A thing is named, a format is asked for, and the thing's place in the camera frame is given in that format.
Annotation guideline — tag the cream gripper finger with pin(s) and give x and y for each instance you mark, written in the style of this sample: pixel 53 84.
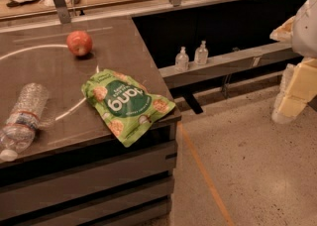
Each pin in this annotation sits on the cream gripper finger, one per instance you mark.
pixel 297 88
pixel 283 33

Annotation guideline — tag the green rice chip bag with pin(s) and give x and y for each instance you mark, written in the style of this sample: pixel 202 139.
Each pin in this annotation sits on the green rice chip bag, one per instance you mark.
pixel 125 106

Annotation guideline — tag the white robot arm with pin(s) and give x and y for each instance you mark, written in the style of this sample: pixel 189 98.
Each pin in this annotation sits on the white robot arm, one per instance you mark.
pixel 304 30

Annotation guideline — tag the red apple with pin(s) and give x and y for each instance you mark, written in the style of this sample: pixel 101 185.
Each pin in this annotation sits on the red apple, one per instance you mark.
pixel 79 43

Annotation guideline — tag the right clear sanitizer bottle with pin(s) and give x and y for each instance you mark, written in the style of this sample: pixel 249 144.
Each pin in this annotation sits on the right clear sanitizer bottle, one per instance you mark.
pixel 201 54

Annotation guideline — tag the clear sanitizer bottle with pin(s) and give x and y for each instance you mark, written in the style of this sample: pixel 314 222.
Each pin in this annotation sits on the clear sanitizer bottle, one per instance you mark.
pixel 182 60
pixel 201 54

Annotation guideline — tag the left clear sanitizer bottle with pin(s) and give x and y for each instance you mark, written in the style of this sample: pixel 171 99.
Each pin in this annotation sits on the left clear sanitizer bottle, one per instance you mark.
pixel 182 60

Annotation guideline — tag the dark wooden slatted table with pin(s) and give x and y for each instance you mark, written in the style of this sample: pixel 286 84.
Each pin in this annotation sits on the dark wooden slatted table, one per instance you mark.
pixel 76 173

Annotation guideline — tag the clear plastic water bottle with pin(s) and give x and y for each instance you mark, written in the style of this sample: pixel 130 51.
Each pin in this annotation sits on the clear plastic water bottle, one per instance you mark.
pixel 20 128

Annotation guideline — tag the grey metal rail shelf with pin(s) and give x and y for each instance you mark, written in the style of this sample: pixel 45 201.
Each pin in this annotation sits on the grey metal rail shelf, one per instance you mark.
pixel 225 64

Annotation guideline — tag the left metal bracket post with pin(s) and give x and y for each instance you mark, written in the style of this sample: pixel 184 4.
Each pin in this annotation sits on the left metal bracket post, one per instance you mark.
pixel 62 11

